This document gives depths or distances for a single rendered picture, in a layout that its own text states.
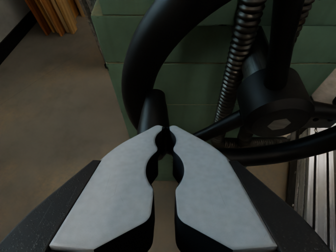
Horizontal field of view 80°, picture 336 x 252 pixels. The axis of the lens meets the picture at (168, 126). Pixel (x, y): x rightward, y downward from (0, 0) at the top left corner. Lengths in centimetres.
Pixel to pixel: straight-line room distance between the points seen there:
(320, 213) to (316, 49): 60
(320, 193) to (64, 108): 131
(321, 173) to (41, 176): 122
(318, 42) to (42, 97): 138
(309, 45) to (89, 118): 108
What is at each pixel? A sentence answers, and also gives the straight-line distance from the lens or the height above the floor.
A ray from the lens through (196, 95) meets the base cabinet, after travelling 46.
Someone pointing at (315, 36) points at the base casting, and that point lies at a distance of 43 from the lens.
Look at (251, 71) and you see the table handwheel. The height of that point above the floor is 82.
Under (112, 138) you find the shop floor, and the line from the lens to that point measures 115.
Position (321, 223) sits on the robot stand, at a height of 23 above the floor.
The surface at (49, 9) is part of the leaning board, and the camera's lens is 185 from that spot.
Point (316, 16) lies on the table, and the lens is 28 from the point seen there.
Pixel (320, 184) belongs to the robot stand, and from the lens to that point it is 95.
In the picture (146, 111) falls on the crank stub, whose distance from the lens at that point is 15.
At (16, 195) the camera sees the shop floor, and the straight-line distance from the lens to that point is 122.
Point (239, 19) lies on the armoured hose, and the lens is 23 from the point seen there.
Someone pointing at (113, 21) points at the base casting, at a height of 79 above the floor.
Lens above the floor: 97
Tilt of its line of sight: 57 degrees down
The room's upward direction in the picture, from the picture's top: straight up
